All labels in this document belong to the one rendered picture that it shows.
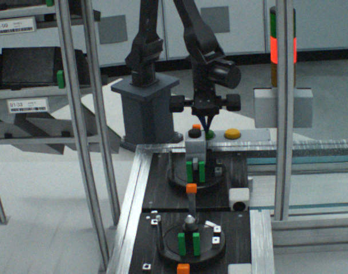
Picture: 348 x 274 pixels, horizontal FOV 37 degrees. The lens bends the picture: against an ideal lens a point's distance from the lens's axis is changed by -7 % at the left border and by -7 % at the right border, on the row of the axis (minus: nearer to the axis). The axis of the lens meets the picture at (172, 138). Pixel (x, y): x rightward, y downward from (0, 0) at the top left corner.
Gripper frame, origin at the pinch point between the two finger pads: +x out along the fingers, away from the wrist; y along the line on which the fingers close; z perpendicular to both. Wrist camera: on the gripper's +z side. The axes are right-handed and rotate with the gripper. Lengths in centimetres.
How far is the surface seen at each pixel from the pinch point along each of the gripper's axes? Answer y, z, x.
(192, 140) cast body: -2.1, 23.6, -7.8
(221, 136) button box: 3.8, 0.3, 4.8
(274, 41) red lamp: 15, 35, -35
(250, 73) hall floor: 24, -268, 102
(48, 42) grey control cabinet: -133, -260, 64
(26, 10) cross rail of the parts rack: -28, 43, -46
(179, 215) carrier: -4.8, 36.0, 3.7
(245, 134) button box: 10.4, -0.6, 4.8
